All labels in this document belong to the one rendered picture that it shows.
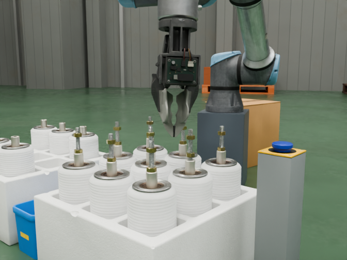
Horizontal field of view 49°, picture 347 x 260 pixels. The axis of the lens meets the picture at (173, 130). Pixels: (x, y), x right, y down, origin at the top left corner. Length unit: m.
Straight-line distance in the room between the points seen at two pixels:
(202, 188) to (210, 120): 0.70
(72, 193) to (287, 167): 0.46
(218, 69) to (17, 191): 0.83
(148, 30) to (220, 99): 6.75
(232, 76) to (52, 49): 6.65
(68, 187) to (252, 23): 0.76
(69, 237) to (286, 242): 0.44
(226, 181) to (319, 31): 6.87
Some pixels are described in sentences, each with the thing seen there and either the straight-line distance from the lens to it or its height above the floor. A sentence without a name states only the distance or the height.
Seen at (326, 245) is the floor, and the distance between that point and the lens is 1.15.
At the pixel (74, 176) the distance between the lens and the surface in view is 0.87.
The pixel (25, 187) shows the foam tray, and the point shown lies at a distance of 1.12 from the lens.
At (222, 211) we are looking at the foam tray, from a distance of 0.82.
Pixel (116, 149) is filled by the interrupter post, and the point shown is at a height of 0.27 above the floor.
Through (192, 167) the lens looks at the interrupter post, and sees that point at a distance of 0.81.
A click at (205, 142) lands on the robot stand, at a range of 1.48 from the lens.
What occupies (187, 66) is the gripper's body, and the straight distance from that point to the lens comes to 0.67.
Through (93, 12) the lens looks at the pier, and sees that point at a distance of 8.39.
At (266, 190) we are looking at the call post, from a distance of 0.78.
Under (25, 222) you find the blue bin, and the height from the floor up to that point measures 0.09.
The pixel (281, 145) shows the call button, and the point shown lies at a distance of 0.76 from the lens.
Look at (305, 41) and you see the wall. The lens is 7.64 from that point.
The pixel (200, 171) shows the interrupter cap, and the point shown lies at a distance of 0.83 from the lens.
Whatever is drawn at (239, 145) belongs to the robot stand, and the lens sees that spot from 1.46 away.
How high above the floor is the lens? 0.48
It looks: 10 degrees down
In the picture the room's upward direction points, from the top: straight up
